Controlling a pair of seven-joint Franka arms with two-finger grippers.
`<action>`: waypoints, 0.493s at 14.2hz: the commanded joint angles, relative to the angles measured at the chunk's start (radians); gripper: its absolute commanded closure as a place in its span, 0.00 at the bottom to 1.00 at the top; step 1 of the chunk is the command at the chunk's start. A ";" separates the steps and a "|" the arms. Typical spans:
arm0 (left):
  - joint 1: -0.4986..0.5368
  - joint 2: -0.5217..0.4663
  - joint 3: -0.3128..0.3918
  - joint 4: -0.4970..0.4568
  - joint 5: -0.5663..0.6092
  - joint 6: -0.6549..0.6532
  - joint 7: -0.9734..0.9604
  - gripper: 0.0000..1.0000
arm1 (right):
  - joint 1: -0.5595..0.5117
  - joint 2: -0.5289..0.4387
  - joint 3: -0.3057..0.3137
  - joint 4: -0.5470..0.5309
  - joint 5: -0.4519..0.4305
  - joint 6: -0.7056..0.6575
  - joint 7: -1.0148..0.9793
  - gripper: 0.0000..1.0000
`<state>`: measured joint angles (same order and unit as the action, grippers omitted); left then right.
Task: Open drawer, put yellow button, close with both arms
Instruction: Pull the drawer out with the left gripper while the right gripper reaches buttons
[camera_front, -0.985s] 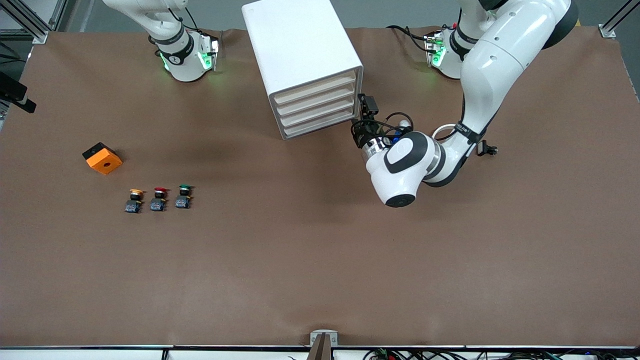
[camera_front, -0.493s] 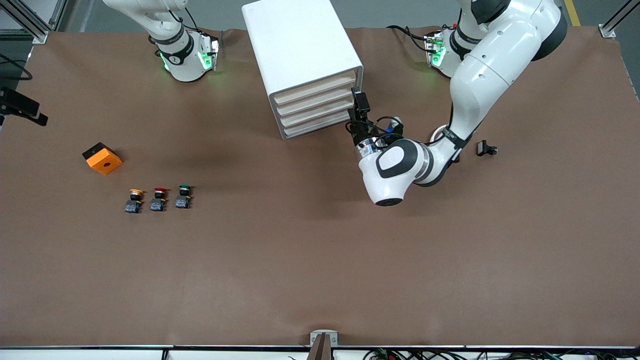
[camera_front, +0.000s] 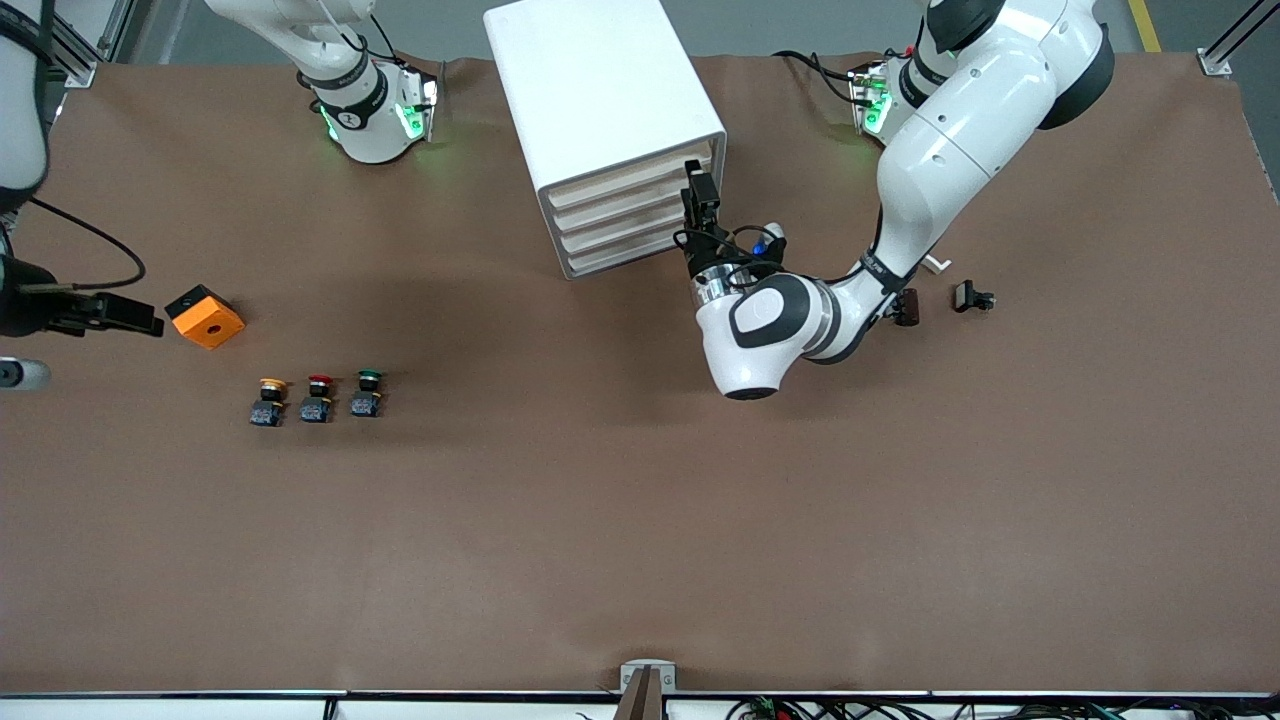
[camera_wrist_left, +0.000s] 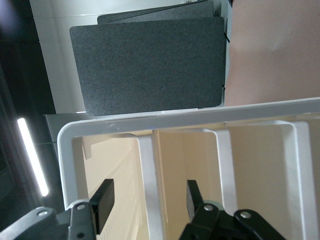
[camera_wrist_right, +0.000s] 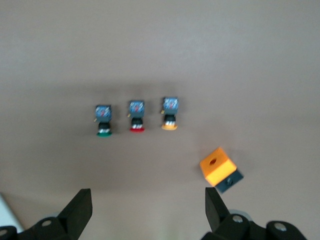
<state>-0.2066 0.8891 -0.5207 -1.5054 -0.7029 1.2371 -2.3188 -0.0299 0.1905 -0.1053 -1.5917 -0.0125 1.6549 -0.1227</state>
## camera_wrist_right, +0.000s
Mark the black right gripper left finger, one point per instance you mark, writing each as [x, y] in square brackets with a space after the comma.
[75, 215]

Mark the yellow push button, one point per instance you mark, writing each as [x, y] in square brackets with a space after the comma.
[170, 110]

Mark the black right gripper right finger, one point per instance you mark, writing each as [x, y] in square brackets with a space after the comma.
[220, 220]

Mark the orange cube with hole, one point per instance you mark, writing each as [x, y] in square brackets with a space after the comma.
[217, 167]

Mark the green push button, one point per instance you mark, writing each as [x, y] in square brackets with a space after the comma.
[103, 116]

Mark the red push button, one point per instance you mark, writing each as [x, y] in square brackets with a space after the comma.
[136, 111]

